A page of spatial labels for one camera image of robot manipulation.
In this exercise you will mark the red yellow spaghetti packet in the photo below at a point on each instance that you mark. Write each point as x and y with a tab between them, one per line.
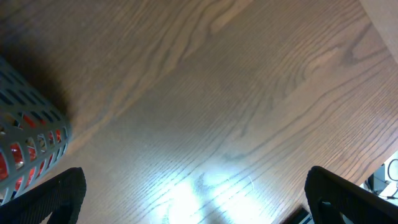
29	148

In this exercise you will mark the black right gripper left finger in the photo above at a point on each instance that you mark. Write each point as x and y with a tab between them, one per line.
59	198

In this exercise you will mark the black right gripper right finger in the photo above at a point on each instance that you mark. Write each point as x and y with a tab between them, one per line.
331	197

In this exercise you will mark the grey plastic mesh basket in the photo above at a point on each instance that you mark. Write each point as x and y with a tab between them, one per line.
18	96

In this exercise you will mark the cardboard panel right side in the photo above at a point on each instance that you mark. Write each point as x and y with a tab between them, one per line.
383	14

